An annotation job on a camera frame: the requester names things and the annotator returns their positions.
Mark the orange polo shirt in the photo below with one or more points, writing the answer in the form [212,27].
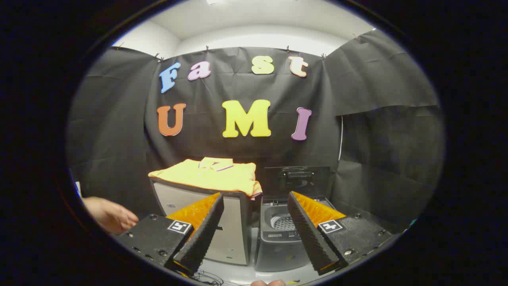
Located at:
[210,176]

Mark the grey cabinet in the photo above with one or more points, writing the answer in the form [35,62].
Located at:
[234,238]

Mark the black backdrop cloth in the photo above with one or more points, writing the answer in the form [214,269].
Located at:
[238,87]

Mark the grey washing machine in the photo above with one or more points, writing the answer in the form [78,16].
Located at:
[274,250]

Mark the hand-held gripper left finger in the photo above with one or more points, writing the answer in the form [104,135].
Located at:
[206,234]

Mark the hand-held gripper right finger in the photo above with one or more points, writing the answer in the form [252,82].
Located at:
[307,234]

